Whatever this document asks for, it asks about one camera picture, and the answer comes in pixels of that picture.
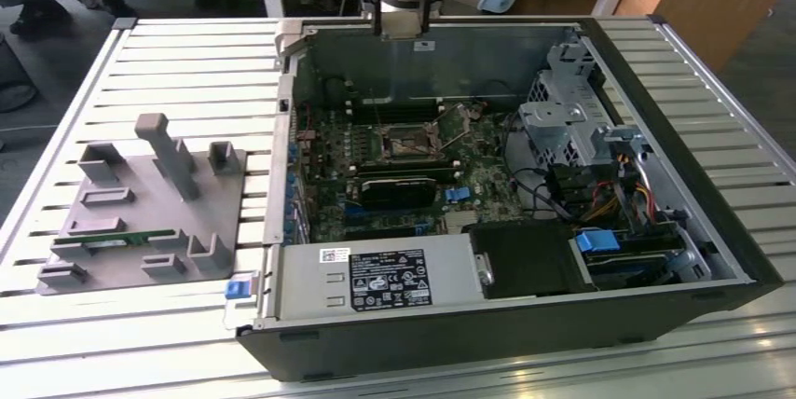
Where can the CPU socket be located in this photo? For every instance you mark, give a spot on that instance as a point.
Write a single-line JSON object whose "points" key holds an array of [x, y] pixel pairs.
{"points": [[407, 145]]}

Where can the blue case latch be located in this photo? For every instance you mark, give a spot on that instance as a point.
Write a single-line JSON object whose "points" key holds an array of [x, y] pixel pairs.
{"points": [[238, 290]]}

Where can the silver power supply with label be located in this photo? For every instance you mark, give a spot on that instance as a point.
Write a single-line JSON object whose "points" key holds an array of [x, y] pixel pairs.
{"points": [[299, 278]]}

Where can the grey plastic parts rack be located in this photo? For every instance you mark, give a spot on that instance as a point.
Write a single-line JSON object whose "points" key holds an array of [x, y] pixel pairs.
{"points": [[150, 212]]}

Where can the thin metal locking lever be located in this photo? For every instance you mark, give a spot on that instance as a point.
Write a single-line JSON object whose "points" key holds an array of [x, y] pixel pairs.
{"points": [[459, 137]]}

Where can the blue motherboard connector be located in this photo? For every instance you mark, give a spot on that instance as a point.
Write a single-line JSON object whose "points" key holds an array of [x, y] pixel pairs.
{"points": [[458, 195]]}

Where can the green motherboard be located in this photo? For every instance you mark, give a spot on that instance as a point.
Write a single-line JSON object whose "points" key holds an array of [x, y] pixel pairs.
{"points": [[486, 175]]}

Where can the black open PC case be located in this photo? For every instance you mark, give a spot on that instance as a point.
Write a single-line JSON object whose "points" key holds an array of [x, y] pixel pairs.
{"points": [[435, 348]]}

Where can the small silver heat sink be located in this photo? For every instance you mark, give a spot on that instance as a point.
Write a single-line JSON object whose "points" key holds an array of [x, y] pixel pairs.
{"points": [[460, 222]]}

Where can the black plastic shroud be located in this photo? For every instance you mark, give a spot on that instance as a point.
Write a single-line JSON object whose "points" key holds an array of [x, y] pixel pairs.
{"points": [[528, 259]]}

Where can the silver metal drive cage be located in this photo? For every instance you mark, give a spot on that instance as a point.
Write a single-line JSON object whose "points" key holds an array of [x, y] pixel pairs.
{"points": [[554, 119]]}

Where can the black RAM slot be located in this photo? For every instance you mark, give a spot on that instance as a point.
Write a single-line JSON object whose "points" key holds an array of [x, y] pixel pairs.
{"points": [[404, 166], [404, 174], [398, 115], [398, 103]]}

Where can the green RAM stick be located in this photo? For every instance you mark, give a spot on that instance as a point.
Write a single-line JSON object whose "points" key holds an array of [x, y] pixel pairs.
{"points": [[146, 234]]}

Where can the blue disk carrier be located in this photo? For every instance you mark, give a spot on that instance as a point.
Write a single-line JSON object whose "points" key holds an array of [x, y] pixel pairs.
{"points": [[598, 241]]}

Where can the black graphics card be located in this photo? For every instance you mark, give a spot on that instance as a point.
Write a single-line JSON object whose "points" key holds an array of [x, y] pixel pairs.
{"points": [[398, 194]]}

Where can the brown wooden cabinet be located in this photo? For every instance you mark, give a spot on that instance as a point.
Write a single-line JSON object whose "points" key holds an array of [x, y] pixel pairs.
{"points": [[734, 7]]}

